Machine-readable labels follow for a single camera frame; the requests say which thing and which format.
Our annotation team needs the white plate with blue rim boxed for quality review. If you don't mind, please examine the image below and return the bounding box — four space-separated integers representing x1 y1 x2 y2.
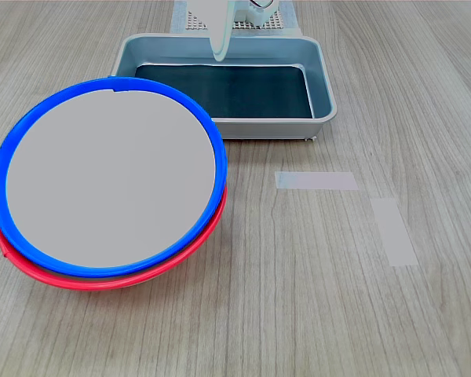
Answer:
0 77 228 279

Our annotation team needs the steel tray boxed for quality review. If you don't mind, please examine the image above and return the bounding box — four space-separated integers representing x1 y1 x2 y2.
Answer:
108 33 338 142

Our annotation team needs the short translucent tape strip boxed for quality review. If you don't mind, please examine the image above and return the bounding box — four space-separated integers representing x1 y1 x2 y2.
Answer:
274 170 360 192
369 197 420 267

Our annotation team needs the white plate with red rim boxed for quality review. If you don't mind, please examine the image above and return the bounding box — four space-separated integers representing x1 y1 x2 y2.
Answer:
0 183 228 291

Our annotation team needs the pale perforated base plate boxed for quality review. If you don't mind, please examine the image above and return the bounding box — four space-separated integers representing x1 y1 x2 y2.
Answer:
184 0 286 31

